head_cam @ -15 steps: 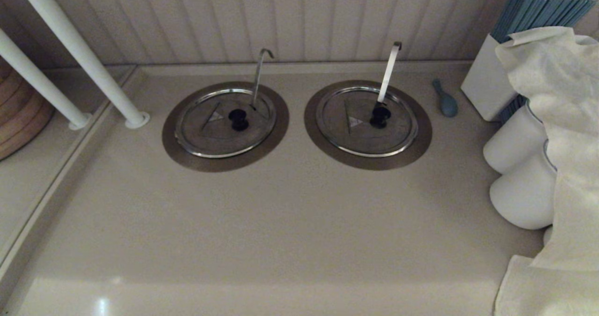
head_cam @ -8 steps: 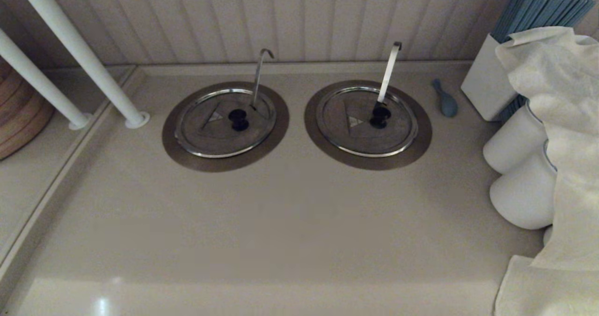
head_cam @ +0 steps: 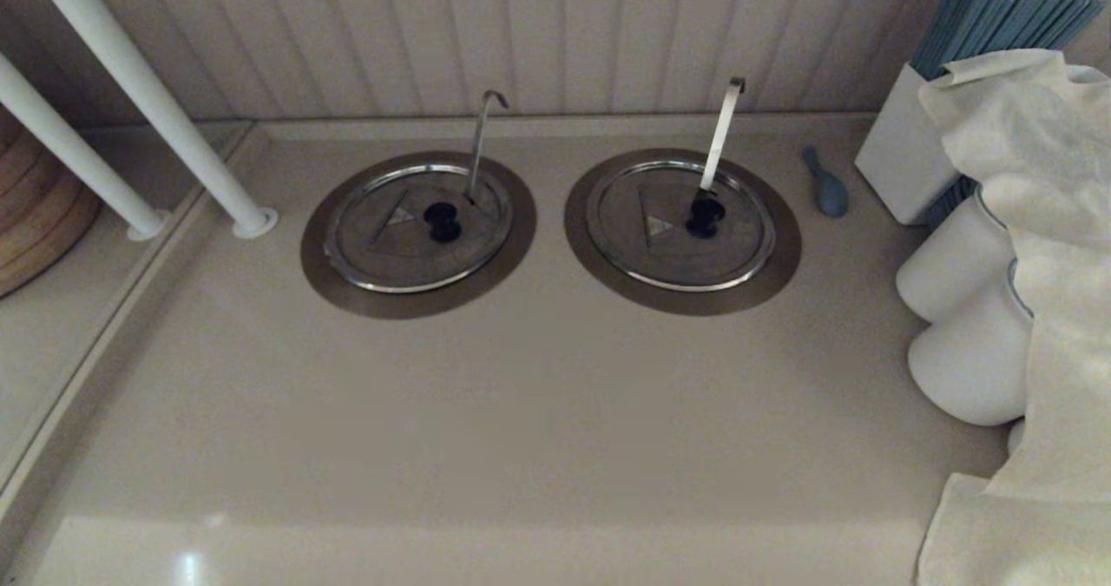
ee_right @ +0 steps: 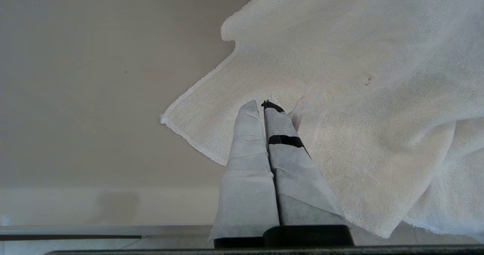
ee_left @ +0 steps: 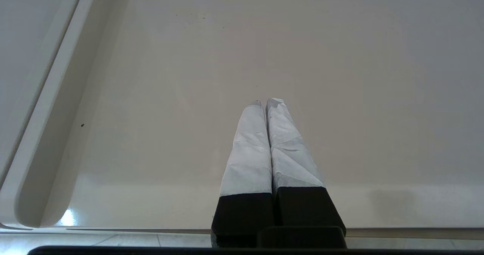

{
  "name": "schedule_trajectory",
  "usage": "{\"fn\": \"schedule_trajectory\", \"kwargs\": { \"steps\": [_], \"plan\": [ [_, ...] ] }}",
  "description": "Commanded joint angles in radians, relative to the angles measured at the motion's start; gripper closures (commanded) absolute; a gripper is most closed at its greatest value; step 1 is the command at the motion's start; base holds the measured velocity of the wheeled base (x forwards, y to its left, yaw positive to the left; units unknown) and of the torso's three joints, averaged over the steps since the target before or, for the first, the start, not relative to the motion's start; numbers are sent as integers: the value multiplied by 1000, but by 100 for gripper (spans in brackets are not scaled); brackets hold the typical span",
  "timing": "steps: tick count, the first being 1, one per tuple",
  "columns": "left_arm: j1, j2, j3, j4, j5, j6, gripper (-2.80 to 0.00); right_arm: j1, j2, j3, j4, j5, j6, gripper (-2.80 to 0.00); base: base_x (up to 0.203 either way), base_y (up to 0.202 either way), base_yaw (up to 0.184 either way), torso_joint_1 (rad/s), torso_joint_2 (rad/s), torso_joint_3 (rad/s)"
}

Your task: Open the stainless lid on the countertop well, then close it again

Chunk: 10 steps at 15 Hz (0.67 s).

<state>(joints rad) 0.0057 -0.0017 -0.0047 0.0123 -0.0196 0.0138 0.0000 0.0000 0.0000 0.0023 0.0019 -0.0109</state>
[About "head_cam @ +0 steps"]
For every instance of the small blue plastic scoop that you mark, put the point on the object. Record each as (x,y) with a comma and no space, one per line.
(829,195)

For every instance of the white box holder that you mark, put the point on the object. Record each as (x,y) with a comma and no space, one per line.
(903,152)

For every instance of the white jar blue rim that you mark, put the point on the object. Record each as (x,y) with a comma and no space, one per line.
(972,369)
(950,265)

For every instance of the white cloth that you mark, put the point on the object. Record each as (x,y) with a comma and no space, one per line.
(1059,221)

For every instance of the wooden round basket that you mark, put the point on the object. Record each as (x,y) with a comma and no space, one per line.
(35,221)

